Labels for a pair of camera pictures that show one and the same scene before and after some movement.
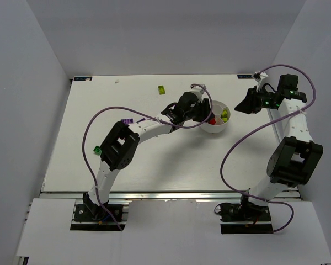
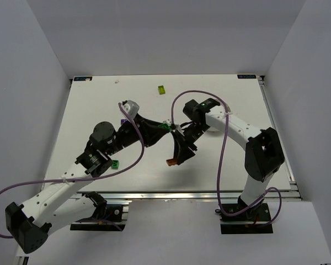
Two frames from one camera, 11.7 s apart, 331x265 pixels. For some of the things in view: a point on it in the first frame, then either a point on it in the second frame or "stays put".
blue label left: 82,78 stays put
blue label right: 245,76 stays put
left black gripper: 206,109 -> 143,130
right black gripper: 254,100 -> 190,137
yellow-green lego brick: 161,90 stays put
